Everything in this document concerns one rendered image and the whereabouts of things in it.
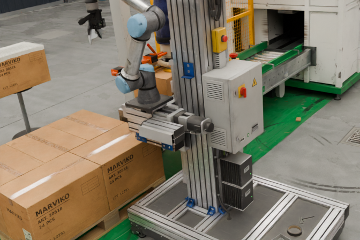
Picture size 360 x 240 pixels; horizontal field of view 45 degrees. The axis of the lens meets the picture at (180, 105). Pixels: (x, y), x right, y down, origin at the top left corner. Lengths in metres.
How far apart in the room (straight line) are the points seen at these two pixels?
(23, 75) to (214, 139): 2.68
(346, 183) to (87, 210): 2.04
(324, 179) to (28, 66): 3.11
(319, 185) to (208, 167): 1.18
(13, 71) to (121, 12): 1.26
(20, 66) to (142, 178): 1.98
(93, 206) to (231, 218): 0.97
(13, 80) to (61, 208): 2.06
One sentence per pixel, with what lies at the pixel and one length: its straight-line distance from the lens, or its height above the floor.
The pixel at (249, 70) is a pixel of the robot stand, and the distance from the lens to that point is 2.57.
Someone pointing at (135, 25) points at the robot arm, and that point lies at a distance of 2.34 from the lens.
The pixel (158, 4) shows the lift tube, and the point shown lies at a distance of 3.54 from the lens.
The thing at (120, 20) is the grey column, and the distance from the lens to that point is 4.59.
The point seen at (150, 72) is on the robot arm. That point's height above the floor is 1.24.
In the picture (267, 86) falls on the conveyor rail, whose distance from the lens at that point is 4.45.
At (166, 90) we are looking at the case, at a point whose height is 0.86.
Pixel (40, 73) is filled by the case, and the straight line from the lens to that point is 4.91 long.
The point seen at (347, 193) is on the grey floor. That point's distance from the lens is 3.67.
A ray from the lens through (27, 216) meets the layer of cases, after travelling 2.92.
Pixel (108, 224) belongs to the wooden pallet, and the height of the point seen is 0.06.
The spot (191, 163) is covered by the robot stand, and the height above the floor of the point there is 0.57.
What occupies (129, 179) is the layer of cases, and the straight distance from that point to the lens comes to 3.37.
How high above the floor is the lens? 2.04
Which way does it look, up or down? 22 degrees down
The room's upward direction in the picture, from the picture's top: 6 degrees counter-clockwise
